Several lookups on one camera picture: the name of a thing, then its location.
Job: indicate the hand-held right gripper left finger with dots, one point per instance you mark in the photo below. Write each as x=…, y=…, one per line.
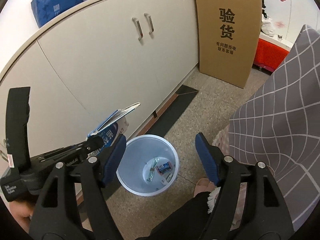
x=113, y=160

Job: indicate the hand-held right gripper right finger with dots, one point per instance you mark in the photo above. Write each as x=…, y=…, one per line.
x=205, y=156

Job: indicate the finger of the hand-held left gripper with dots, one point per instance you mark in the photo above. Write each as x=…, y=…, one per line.
x=75, y=150

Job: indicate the white plastic bin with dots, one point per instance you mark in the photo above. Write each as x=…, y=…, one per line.
x=140, y=150

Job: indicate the blue and white carton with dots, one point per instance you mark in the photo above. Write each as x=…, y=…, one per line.
x=111, y=130

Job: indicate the trash items in bin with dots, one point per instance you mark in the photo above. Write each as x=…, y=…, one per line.
x=153, y=168

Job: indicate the person's left hand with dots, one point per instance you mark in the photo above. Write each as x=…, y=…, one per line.
x=20, y=215

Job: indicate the beige slipper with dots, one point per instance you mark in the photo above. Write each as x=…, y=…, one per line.
x=203, y=187

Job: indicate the red and blue packet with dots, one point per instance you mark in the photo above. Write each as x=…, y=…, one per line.
x=164, y=167

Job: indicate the white fluffy cloth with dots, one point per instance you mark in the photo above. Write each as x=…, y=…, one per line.
x=213, y=200

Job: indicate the small white wrapper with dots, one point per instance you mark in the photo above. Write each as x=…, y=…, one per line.
x=166, y=178

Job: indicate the person's leg in black trousers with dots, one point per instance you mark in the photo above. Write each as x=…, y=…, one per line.
x=180, y=220

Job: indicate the grey checked blanket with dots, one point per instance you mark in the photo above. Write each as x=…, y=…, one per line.
x=275, y=117

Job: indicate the white cabinet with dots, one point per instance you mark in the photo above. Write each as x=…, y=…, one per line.
x=100, y=67

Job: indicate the tall cardboard box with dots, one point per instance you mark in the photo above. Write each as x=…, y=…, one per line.
x=225, y=60

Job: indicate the blue and white package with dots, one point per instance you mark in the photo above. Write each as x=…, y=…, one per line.
x=55, y=3

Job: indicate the white cloth pile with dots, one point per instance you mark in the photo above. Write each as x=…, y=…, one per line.
x=267, y=25

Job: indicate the pink flower wall sticker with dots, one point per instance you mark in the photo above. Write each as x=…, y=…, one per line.
x=280, y=24

